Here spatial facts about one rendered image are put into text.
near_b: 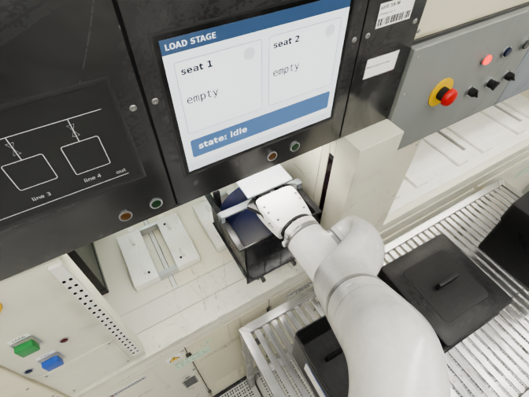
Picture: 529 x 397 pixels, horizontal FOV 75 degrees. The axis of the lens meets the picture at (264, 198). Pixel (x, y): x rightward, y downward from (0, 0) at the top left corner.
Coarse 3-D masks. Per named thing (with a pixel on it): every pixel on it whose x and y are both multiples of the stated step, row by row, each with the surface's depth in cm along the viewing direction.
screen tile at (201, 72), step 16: (240, 48) 45; (176, 64) 42; (192, 64) 43; (208, 64) 44; (224, 64) 45; (240, 64) 46; (256, 64) 48; (192, 80) 44; (208, 80) 46; (224, 80) 47; (256, 80) 50; (224, 96) 49; (240, 96) 50; (256, 96) 52; (192, 112) 48; (208, 112) 49; (224, 112) 51; (240, 112) 52; (192, 128) 50
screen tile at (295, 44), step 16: (288, 32) 47; (304, 32) 48; (320, 32) 50; (336, 32) 51; (272, 48) 47; (288, 48) 49; (304, 48) 50; (320, 48) 52; (336, 48) 54; (272, 64) 49; (320, 64) 54; (272, 80) 51; (288, 80) 53; (304, 80) 55; (320, 80) 57; (272, 96) 53; (288, 96) 55
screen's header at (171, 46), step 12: (324, 0) 47; (336, 0) 48; (348, 0) 49; (276, 12) 44; (288, 12) 45; (300, 12) 46; (312, 12) 47; (324, 12) 48; (228, 24) 42; (240, 24) 43; (252, 24) 44; (264, 24) 44; (276, 24) 45; (180, 36) 40; (192, 36) 41; (204, 36) 41; (216, 36) 42; (228, 36) 43; (168, 48) 40; (180, 48) 41
